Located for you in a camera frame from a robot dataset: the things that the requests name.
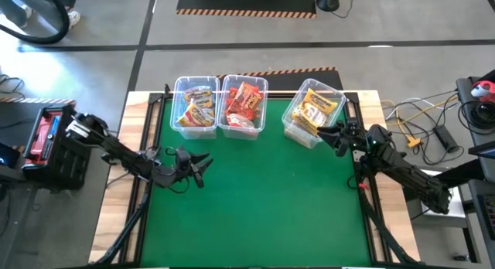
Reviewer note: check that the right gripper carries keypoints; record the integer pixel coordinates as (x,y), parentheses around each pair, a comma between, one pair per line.
(352,139)

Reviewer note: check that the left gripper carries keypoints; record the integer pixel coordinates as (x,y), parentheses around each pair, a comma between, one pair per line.
(181,170)

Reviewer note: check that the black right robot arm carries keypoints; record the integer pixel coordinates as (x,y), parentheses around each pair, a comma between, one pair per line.
(410,178)

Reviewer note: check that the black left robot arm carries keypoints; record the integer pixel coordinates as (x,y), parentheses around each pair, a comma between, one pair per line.
(123,155)

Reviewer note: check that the clear plastic bin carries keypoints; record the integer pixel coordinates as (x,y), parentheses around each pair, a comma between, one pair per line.
(298,135)
(241,133)
(195,131)

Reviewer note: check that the small red clip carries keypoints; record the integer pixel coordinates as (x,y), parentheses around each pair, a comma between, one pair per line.
(362,186)

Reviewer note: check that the black power strip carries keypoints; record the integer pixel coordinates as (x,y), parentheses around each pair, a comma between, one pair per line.
(446,138)

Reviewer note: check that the black stand base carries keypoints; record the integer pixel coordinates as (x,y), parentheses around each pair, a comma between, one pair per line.
(328,0)

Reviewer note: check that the black metal bar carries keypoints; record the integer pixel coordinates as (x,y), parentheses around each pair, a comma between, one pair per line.
(460,173)

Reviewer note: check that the black side desk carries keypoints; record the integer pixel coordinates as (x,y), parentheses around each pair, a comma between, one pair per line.
(464,89)

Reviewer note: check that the white paper sheet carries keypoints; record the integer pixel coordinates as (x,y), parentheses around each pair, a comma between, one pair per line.
(458,207)

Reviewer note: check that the black laptop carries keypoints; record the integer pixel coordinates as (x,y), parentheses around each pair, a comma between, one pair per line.
(483,150)

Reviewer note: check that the red black toolbox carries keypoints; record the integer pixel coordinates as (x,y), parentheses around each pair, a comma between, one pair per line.
(42,139)

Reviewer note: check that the small black floor object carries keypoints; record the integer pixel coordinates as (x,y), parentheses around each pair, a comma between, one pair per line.
(461,257)

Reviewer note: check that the person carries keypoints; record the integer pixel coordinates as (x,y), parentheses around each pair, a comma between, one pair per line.
(73,18)

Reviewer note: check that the black device blue light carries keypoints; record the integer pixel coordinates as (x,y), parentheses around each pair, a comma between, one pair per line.
(7,161)

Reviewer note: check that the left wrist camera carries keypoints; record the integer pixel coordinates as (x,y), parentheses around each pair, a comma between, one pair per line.
(183,155)

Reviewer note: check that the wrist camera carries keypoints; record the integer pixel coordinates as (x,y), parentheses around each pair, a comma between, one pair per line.
(183,155)
(378,135)

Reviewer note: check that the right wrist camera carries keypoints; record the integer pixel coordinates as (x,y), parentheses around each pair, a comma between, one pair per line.
(378,135)

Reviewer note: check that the black table frame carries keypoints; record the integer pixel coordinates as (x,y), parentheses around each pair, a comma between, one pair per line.
(373,222)

